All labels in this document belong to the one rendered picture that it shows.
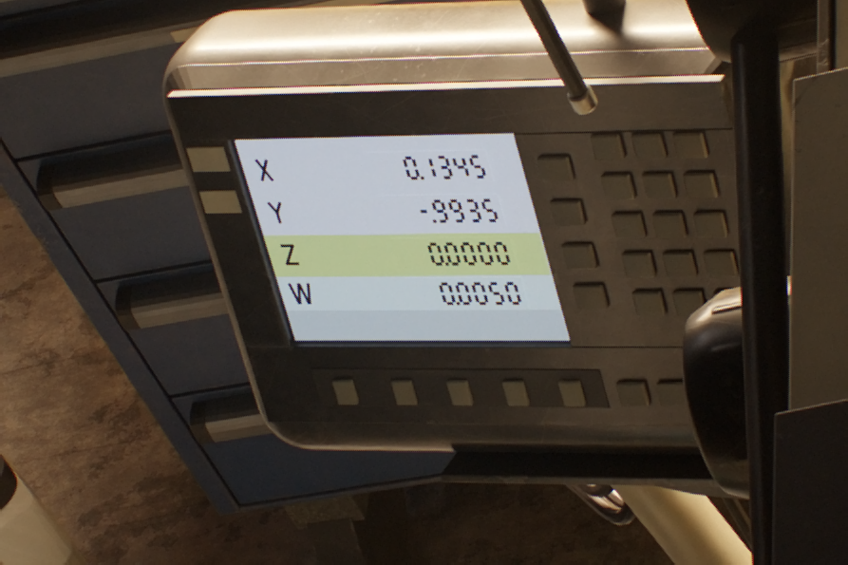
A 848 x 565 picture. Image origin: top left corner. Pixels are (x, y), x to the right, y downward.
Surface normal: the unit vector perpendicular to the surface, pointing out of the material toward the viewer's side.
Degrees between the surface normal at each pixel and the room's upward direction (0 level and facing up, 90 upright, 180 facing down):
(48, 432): 0
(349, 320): 71
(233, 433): 90
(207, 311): 90
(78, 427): 0
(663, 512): 52
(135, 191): 90
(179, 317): 90
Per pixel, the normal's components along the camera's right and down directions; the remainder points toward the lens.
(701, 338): -0.72, -0.44
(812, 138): -0.37, -0.64
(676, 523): -0.17, 0.20
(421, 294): -0.41, 0.51
